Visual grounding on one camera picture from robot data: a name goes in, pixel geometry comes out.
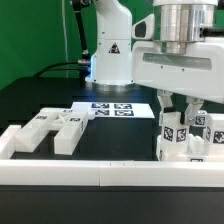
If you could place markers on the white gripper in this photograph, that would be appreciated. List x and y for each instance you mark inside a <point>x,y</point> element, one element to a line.
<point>176,57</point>

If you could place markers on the white chair seat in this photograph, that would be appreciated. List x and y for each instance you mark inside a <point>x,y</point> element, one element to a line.
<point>194,149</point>

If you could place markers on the small tagged cube right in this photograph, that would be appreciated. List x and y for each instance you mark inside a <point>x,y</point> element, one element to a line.
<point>200,119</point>

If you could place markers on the white tag base sheet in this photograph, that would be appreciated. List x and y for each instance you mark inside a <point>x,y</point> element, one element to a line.
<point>115,110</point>

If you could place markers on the white chair back frame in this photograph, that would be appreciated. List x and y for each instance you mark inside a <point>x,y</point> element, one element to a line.
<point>68,123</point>

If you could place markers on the white left fence wall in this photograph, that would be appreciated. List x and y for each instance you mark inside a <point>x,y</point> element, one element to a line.
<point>7,145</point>

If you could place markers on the white fence wall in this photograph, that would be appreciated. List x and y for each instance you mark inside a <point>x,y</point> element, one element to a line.
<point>111,173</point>
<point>7,145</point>

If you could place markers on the white front fence wall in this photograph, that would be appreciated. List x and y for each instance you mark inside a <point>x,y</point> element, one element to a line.
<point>111,173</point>

